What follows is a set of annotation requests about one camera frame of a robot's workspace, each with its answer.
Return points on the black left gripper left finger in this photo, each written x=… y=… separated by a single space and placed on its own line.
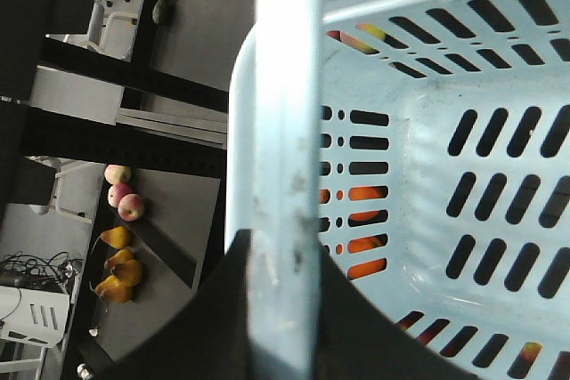
x=207 y=338

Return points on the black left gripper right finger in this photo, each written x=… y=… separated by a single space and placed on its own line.
x=356 y=341

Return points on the light blue plastic basket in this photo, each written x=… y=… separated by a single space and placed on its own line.
x=464 y=116

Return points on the brown pear three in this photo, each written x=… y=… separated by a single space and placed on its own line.
x=121 y=256

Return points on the pink peach apple three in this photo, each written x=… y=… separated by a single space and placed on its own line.
x=116 y=174

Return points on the small orange right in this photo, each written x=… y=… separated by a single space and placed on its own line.
x=362 y=257

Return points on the brown pear two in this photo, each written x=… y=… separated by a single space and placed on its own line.
x=130 y=273

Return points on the brown pear one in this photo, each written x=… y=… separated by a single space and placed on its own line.
x=113 y=290

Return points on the brown pear four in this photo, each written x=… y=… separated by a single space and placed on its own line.
x=119 y=238

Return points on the large navel orange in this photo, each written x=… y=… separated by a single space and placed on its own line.
x=357 y=205

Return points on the pink peach apple one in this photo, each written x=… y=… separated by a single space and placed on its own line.
x=131 y=207

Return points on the white computer case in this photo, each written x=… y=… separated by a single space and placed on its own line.
x=33 y=316

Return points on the pink peach apple two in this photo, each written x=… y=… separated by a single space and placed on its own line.
x=116 y=192

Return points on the black wooden display stand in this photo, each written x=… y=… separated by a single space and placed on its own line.
x=28 y=131

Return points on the pink green peach right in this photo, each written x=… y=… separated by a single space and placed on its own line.
x=357 y=43

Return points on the green avocado two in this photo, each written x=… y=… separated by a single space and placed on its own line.
x=160 y=12

